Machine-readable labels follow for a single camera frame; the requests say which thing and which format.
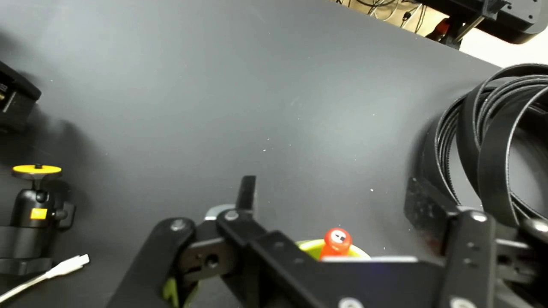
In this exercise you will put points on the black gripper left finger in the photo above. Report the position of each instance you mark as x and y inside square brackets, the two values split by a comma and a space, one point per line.
[247, 194]

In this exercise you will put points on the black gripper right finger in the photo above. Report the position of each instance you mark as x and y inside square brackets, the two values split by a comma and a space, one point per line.
[430, 213]

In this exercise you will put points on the yellow mug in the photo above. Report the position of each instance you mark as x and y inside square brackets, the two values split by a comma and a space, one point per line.
[310, 247]

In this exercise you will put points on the black box device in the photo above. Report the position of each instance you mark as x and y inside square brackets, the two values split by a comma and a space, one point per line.
[17, 98]

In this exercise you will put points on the black ball head mount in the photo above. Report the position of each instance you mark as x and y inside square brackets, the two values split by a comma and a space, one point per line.
[36, 218]

